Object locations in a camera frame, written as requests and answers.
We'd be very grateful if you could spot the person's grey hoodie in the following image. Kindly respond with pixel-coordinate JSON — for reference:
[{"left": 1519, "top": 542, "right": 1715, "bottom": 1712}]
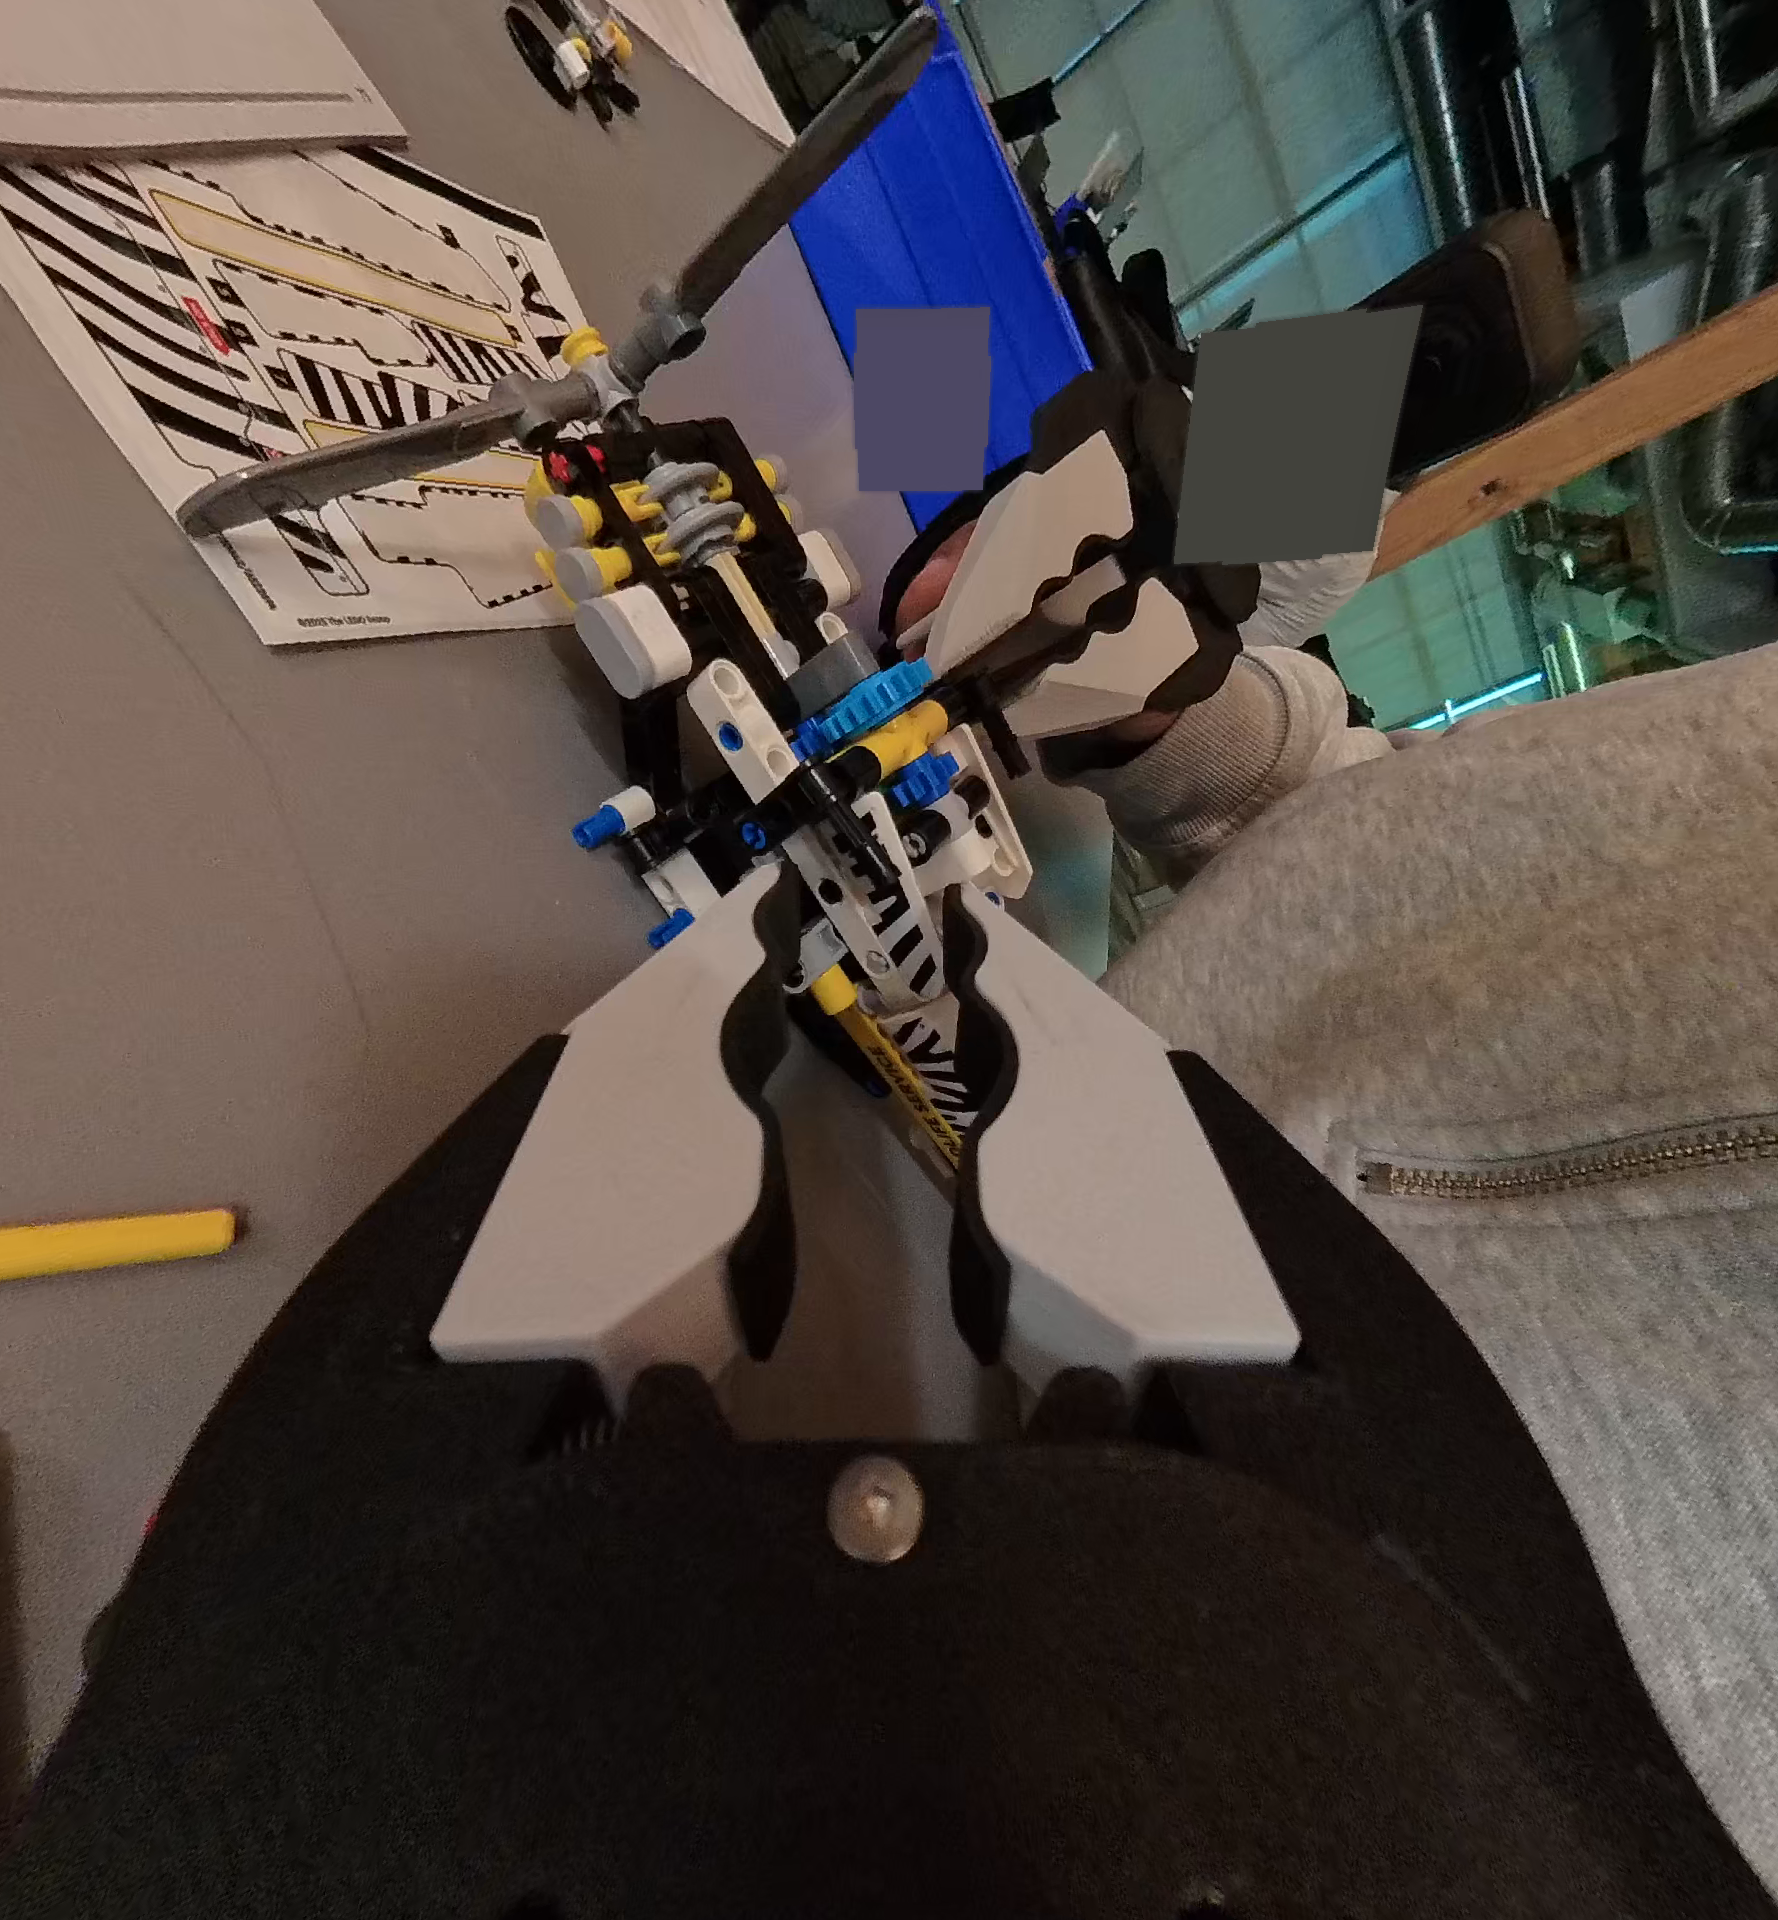
[{"left": 1097, "top": 623, "right": 1778, "bottom": 1920}]

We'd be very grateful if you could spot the blue plastic bin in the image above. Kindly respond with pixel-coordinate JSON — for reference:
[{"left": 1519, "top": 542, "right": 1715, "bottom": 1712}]
[{"left": 786, "top": 7, "right": 1097, "bottom": 539}]

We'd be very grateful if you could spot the small cluster of lego parts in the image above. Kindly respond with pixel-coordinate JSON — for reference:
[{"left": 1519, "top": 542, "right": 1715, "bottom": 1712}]
[{"left": 502, "top": 0, "right": 645, "bottom": 127}]

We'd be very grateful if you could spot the person's right forearm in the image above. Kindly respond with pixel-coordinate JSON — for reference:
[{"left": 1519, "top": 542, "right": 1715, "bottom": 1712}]
[{"left": 1045, "top": 644, "right": 1393, "bottom": 895}]

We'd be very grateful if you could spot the lego helicopter model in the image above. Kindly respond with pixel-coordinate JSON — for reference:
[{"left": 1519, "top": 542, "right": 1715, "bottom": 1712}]
[{"left": 175, "top": 7, "right": 1041, "bottom": 1189}]

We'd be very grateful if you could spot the lego instruction booklet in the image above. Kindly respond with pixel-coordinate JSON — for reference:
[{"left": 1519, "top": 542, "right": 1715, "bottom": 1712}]
[{"left": 0, "top": 0, "right": 411, "bottom": 165}]

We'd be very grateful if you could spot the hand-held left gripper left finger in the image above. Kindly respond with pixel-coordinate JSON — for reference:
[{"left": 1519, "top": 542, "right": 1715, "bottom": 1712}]
[{"left": 428, "top": 865, "right": 804, "bottom": 1416}]

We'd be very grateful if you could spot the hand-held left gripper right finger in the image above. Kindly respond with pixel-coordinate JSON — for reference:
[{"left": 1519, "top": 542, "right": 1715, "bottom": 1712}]
[{"left": 945, "top": 888, "right": 1305, "bottom": 1422}]

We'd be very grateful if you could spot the zebra striped sticker sheet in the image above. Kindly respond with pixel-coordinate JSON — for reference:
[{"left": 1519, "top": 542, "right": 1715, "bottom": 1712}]
[{"left": 0, "top": 142, "right": 635, "bottom": 651}]

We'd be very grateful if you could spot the person's right hand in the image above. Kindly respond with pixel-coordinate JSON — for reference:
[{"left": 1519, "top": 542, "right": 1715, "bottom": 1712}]
[{"left": 892, "top": 515, "right": 991, "bottom": 651}]

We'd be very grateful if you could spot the white printed paper sheet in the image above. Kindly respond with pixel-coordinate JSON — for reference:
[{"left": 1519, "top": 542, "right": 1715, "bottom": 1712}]
[{"left": 626, "top": 0, "right": 802, "bottom": 149}]

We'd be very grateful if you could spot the pile of lego pieces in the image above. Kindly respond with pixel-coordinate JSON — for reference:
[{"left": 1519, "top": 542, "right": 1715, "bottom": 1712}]
[{"left": 0, "top": 1207, "right": 241, "bottom": 1293}]

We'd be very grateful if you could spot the wooden background desk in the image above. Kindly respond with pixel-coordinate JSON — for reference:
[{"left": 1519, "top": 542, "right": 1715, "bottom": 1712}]
[{"left": 1368, "top": 246, "right": 1778, "bottom": 582}]

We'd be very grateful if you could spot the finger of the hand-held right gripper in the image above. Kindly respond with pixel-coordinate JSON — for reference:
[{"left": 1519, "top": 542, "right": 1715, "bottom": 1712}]
[
  {"left": 922, "top": 570, "right": 1246, "bottom": 745},
  {"left": 892, "top": 428, "right": 1144, "bottom": 666}
]

